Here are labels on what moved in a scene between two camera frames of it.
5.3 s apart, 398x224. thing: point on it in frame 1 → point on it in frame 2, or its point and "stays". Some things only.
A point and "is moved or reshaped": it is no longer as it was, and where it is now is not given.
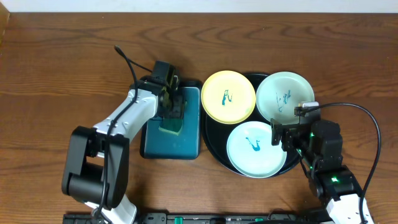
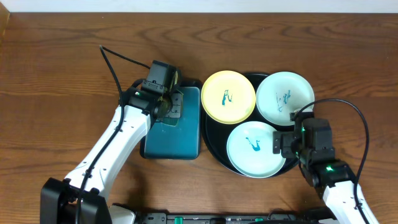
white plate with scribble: (279, 93) stays
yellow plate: (228, 97) stays
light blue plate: (250, 151) stays
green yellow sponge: (171, 126) is moved or reshaped
